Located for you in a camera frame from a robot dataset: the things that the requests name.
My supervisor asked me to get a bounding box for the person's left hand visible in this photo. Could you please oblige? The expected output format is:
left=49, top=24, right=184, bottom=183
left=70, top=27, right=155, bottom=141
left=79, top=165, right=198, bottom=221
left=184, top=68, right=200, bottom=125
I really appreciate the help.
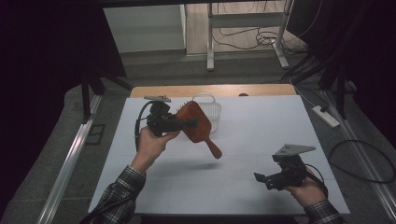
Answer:
left=130, top=125, right=181, bottom=174

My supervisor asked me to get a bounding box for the white desk frame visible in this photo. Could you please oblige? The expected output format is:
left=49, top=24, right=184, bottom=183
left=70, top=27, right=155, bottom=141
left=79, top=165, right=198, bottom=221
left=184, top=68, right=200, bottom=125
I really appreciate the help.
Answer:
left=206, top=0, right=295, bottom=72

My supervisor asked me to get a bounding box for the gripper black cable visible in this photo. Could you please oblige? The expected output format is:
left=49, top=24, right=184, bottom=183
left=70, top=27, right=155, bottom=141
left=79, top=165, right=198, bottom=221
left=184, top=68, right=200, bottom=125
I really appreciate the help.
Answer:
left=134, top=100, right=157, bottom=153
left=304, top=162, right=330, bottom=200

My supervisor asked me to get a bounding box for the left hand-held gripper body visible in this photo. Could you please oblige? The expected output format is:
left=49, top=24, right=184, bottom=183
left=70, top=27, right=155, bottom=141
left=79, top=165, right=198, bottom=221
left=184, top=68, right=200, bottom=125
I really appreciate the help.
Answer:
left=143, top=95, right=185, bottom=138

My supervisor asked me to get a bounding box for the tangle of black floor cables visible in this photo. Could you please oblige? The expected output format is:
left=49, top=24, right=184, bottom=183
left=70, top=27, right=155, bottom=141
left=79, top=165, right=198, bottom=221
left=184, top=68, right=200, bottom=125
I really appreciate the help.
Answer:
left=212, top=26, right=308, bottom=56

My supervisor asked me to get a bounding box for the white plastic basket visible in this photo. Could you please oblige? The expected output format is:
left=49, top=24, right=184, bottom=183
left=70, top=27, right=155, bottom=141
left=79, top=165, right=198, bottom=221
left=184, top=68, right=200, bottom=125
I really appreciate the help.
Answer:
left=191, top=91, right=223, bottom=135

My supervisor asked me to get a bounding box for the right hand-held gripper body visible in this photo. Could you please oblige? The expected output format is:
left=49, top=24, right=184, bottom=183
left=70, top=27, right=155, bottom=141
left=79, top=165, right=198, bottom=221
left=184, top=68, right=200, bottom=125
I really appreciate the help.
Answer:
left=264, top=143, right=317, bottom=191

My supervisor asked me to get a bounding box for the brown wooden hairbrush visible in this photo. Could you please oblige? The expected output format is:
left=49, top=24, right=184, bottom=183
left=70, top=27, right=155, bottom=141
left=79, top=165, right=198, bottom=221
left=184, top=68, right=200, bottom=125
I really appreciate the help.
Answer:
left=175, top=100, right=223, bottom=161

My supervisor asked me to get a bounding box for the white power strip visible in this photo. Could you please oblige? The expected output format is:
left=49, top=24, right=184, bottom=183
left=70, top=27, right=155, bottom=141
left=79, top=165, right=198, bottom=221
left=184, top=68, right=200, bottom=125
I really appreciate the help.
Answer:
left=311, top=105, right=341, bottom=129

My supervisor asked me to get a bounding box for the white table mat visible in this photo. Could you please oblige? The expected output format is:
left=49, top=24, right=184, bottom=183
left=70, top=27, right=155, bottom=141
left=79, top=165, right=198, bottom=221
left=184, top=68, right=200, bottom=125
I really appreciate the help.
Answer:
left=88, top=94, right=351, bottom=217

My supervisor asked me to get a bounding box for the black metal stand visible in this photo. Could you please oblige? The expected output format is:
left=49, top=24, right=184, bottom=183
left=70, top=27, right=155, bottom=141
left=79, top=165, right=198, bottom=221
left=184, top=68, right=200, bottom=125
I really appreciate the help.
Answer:
left=318, top=62, right=359, bottom=120
left=79, top=70, right=135, bottom=124

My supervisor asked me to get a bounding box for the black looped cable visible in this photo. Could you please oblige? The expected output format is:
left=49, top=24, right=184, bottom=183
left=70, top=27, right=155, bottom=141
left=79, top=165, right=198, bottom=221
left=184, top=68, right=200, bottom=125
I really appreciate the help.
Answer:
left=328, top=139, right=396, bottom=185

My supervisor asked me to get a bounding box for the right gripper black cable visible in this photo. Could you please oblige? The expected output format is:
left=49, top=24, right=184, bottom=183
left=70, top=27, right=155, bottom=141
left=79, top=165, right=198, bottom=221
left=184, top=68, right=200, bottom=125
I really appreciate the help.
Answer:
left=304, top=162, right=330, bottom=200

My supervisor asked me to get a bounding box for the black curtain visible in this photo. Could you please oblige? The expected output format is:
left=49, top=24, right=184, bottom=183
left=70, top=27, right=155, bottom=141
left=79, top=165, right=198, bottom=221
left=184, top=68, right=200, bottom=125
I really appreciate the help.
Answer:
left=286, top=0, right=396, bottom=147
left=0, top=0, right=127, bottom=216

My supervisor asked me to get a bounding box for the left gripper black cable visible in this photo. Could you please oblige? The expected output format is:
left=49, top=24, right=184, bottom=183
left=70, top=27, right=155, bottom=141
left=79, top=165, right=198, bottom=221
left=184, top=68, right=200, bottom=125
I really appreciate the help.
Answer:
left=134, top=100, right=157, bottom=153

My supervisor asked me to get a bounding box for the person's right hand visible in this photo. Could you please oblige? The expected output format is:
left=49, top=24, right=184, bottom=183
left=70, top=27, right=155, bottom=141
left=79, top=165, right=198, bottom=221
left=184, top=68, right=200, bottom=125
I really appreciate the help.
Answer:
left=284, top=167, right=328, bottom=208

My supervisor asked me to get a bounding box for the white cabinet panel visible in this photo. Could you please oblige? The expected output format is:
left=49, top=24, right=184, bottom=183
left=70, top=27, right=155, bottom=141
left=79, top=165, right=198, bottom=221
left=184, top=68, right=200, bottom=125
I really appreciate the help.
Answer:
left=103, top=4, right=188, bottom=54

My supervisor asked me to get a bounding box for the wooden table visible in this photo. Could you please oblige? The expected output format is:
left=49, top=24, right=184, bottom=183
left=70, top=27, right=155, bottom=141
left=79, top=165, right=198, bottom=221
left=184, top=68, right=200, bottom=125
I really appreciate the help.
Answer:
left=129, top=83, right=297, bottom=99

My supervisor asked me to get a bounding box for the aluminium rail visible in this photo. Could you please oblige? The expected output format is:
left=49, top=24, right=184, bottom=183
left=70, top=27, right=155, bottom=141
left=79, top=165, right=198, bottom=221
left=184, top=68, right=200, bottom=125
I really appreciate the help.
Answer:
left=35, top=94, right=104, bottom=224
left=320, top=90, right=396, bottom=222

